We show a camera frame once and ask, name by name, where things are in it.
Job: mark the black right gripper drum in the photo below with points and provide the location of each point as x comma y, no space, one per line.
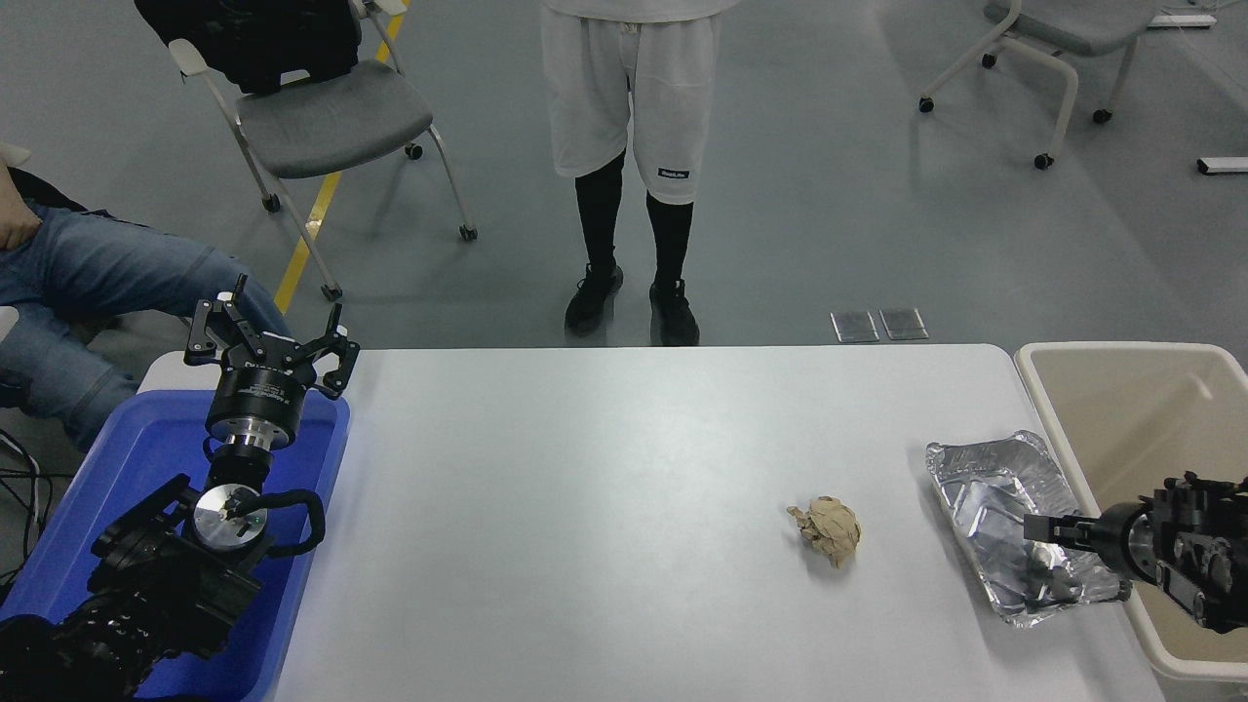
1114,536

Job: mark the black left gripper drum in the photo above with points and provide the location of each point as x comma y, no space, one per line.
258,395

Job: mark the silver foil tray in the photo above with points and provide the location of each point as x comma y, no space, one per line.
975,478

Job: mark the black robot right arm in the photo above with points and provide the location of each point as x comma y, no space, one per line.
1199,556

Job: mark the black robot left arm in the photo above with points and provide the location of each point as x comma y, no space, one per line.
166,585

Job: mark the silver floor plate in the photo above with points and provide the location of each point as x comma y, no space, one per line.
904,324
854,326

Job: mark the seated person's hand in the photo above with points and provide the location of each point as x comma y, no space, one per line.
15,222

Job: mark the large pale bin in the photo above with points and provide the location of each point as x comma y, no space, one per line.
1121,409

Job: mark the blue plastic tray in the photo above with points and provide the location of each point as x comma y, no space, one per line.
127,468

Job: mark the seated person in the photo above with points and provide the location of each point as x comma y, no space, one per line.
97,273

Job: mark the crumpled tan paper ball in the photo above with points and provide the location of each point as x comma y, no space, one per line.
829,531

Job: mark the black jacket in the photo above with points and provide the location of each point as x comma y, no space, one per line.
253,39

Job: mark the white floor bar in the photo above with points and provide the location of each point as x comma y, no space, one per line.
1185,19
1224,165

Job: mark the standing person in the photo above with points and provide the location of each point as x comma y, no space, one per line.
624,88

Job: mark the grey chair with white frame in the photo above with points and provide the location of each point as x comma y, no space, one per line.
331,117
1072,24

